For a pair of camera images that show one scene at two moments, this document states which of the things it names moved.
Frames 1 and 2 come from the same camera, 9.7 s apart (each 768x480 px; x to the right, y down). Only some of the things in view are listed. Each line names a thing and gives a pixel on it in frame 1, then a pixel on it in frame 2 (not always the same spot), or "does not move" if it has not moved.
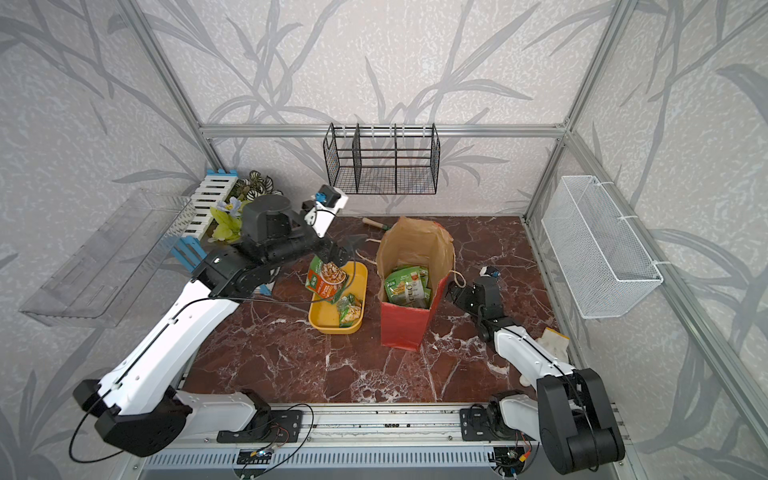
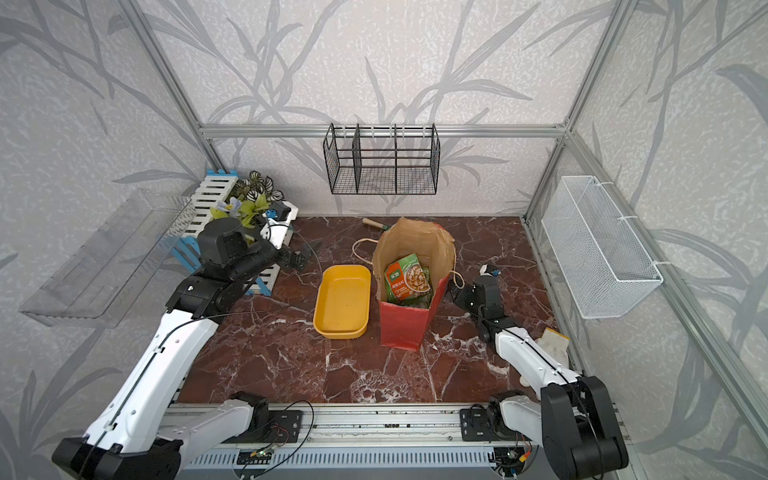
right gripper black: x=461 y=299 does not move
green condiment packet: x=325 y=279 -> x=408 y=282
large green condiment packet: x=409 y=287 does not move
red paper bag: x=411 y=243 does not move
